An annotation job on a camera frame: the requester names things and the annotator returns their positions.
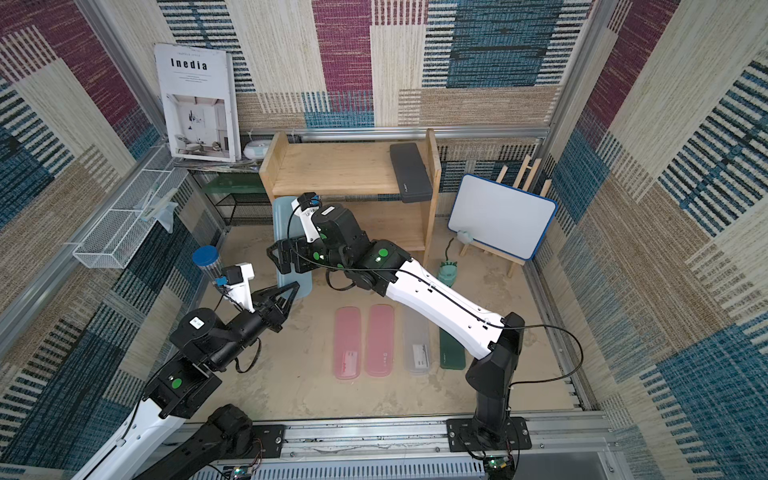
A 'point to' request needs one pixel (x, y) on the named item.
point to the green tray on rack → (236, 183)
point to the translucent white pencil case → (416, 330)
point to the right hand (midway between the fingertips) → (283, 246)
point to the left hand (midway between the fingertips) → (295, 284)
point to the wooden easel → (524, 168)
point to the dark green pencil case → (452, 351)
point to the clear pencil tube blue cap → (207, 259)
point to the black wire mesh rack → (241, 198)
